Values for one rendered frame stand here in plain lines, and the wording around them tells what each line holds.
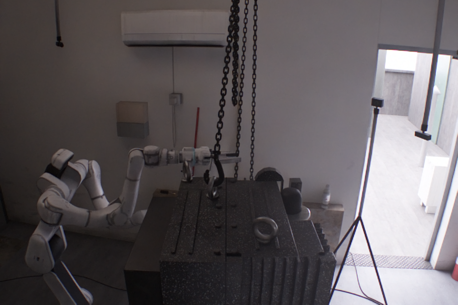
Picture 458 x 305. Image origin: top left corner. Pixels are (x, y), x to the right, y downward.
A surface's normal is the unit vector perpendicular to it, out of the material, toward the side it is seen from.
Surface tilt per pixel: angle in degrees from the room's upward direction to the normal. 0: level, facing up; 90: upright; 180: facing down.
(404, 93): 90
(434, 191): 90
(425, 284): 0
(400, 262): 0
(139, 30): 90
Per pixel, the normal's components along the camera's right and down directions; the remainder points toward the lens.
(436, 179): -0.17, 0.31
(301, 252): 0.02, -0.95
